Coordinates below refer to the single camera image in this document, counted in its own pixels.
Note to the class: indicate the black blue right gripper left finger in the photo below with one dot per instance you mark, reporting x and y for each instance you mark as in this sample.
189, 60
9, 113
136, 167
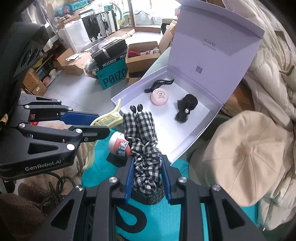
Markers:
89, 213

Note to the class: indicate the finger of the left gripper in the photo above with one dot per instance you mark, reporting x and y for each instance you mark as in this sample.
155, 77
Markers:
34, 109
40, 138

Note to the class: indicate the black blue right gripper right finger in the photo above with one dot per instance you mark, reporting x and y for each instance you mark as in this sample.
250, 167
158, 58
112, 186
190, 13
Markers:
225, 219

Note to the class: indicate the cream hair claw clip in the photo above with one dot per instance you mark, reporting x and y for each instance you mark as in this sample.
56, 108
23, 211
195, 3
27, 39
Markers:
102, 125

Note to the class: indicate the pink white plastic bottle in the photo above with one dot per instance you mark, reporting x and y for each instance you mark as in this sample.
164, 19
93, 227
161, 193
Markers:
119, 146

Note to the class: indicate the black white gingham scrunchie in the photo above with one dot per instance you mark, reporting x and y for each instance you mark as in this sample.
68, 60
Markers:
139, 131

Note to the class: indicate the pink round compact case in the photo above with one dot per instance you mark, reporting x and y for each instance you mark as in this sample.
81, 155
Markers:
159, 97

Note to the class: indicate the black hair claw clip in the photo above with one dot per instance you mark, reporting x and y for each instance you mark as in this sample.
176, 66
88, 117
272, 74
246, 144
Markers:
157, 84

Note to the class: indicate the black mesh bow with pearl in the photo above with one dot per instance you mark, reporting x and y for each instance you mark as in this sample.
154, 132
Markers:
185, 106

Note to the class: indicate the black velvet hair band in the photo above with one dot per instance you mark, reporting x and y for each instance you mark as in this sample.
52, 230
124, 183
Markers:
149, 199

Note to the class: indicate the black polka dot scrunchie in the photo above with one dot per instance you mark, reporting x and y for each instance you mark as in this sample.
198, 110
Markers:
137, 108

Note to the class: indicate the brown cardboard box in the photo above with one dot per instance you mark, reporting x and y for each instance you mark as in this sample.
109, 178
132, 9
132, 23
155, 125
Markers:
73, 63

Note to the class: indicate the teal bubble mailer bag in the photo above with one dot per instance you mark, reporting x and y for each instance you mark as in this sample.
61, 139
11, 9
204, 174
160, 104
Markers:
163, 219

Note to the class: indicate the beige newsboy cap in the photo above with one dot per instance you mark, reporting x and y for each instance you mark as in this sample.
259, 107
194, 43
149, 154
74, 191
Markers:
246, 156

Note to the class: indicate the teal Poizon cardboard box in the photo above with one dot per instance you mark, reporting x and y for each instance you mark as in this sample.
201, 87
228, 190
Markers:
112, 72

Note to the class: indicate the white storage bin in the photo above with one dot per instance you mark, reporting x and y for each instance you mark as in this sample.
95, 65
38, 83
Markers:
74, 36

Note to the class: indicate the open cardboard box red items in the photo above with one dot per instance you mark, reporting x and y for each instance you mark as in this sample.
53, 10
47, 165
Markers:
141, 56

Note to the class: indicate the beige puffer jacket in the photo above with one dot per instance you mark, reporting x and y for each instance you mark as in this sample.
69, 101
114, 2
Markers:
271, 79

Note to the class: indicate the lavender open gift box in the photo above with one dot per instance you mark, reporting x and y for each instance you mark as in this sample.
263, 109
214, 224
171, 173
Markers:
211, 51

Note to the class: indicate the black box with strap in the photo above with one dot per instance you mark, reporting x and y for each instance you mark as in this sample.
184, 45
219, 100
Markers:
110, 51

